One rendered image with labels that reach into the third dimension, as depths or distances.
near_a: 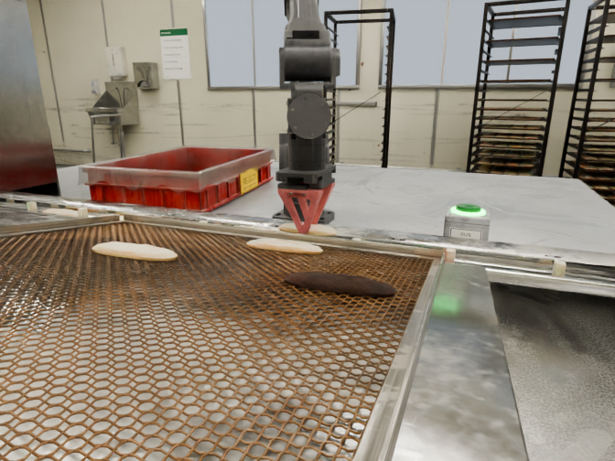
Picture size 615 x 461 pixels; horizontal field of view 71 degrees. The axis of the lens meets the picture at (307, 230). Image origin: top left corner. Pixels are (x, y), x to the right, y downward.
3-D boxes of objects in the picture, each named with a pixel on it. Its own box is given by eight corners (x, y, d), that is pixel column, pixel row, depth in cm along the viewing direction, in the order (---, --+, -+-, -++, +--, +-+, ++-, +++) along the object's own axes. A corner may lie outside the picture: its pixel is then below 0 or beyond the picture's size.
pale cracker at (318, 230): (340, 230, 69) (340, 224, 69) (333, 238, 66) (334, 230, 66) (284, 225, 73) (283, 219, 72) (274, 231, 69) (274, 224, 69)
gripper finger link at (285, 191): (277, 235, 67) (275, 175, 64) (294, 223, 73) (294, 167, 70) (318, 240, 64) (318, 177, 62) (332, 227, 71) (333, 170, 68)
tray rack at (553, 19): (535, 215, 408) (569, 7, 355) (534, 232, 358) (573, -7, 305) (469, 208, 435) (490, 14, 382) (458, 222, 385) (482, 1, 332)
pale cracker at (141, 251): (185, 257, 46) (185, 246, 46) (164, 263, 43) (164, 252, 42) (108, 247, 49) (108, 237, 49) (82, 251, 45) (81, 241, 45)
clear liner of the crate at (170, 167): (277, 178, 141) (276, 147, 138) (204, 216, 96) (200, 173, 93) (186, 173, 149) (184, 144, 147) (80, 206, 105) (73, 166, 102)
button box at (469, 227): (485, 267, 78) (493, 208, 75) (486, 284, 71) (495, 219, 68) (438, 262, 81) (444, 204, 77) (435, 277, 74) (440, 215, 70)
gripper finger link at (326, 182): (280, 232, 68) (279, 173, 65) (296, 220, 74) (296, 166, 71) (321, 237, 66) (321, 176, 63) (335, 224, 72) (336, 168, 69)
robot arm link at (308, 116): (338, 48, 63) (279, 48, 63) (348, 38, 52) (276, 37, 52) (337, 132, 67) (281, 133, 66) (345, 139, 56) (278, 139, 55)
